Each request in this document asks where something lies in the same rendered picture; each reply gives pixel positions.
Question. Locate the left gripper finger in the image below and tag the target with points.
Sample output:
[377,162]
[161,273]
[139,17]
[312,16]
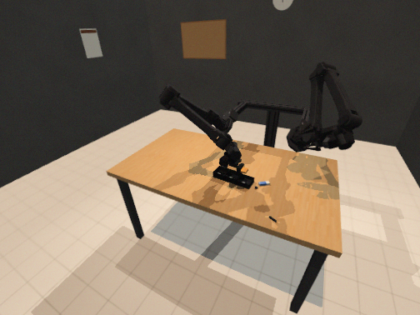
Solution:
[308,128]
[313,148]

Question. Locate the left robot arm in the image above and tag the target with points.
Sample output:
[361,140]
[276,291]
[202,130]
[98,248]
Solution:
[342,137]

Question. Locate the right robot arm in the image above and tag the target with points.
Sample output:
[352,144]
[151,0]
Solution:
[203,118]

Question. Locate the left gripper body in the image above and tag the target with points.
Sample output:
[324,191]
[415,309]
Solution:
[319,135]

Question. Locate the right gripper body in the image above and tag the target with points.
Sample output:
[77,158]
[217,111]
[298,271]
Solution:
[235,165]

